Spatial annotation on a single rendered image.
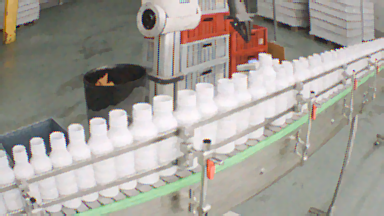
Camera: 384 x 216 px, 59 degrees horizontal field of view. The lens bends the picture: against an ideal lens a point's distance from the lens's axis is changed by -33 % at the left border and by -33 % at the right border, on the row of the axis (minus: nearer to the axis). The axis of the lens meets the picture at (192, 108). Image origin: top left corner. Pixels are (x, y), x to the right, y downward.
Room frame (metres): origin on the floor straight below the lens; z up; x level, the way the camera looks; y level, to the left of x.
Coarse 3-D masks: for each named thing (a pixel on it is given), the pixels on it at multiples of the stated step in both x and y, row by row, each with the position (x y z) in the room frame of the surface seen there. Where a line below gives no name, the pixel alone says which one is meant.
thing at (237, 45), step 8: (232, 32) 3.90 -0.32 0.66; (256, 32) 4.20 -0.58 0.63; (264, 32) 4.31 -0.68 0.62; (232, 40) 3.90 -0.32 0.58; (240, 40) 4.00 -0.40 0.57; (256, 40) 4.19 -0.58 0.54; (264, 40) 4.30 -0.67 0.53; (232, 48) 3.90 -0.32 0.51; (240, 48) 3.99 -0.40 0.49; (248, 48) 4.09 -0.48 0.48; (256, 48) 4.18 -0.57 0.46; (264, 48) 4.29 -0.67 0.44
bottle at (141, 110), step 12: (144, 108) 0.88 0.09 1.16; (144, 120) 0.85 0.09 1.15; (132, 132) 0.85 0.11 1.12; (144, 132) 0.84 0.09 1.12; (156, 132) 0.86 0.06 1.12; (156, 144) 0.86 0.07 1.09; (144, 156) 0.84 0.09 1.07; (156, 156) 0.86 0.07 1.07; (144, 168) 0.84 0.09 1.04; (144, 180) 0.84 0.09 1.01; (156, 180) 0.85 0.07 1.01
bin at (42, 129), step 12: (48, 120) 1.27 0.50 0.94; (12, 132) 1.13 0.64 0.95; (24, 132) 1.18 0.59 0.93; (36, 132) 1.22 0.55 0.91; (48, 132) 1.27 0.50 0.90; (0, 144) 1.02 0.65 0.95; (12, 144) 1.12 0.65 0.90; (24, 144) 1.17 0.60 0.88; (48, 144) 1.26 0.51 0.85; (12, 156) 1.11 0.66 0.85
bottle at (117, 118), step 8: (112, 112) 0.84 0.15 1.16; (120, 112) 0.85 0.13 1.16; (112, 120) 0.82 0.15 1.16; (120, 120) 0.82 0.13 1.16; (112, 128) 0.82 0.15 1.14; (120, 128) 0.81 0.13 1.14; (112, 136) 0.81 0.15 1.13; (120, 136) 0.81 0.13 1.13; (128, 136) 0.82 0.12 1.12; (120, 144) 0.80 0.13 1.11; (128, 144) 0.81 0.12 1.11; (120, 160) 0.80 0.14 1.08; (128, 160) 0.81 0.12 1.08; (120, 168) 0.80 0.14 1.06; (128, 168) 0.81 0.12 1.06; (120, 176) 0.80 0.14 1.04; (128, 184) 0.81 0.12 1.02; (136, 184) 0.82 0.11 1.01
